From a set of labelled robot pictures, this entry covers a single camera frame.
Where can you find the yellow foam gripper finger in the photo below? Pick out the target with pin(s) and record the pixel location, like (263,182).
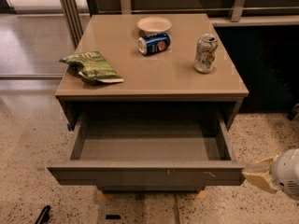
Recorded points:
(262,180)
(263,165)

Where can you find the grey top drawer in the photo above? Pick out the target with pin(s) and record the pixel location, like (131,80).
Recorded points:
(149,155)

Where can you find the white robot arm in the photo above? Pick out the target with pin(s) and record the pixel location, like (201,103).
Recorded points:
(277,173)

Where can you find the grey drawer cabinet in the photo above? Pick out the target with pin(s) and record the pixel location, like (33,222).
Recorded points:
(160,86)

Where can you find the silver crushed soda can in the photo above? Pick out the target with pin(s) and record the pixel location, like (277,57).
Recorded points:
(205,53)

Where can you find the blue soda can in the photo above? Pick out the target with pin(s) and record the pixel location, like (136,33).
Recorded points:
(151,44)

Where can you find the white paper bowl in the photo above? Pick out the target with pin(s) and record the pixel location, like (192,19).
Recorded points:
(152,25)

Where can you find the green chip bag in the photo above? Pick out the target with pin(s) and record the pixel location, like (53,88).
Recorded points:
(92,67)

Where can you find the blue tape piece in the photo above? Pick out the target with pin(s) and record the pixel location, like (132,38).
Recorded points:
(69,127)

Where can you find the black object on floor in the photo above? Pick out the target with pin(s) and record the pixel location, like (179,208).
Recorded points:
(44,215)

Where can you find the metal railing frame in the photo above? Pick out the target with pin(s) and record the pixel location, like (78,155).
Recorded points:
(222,12)

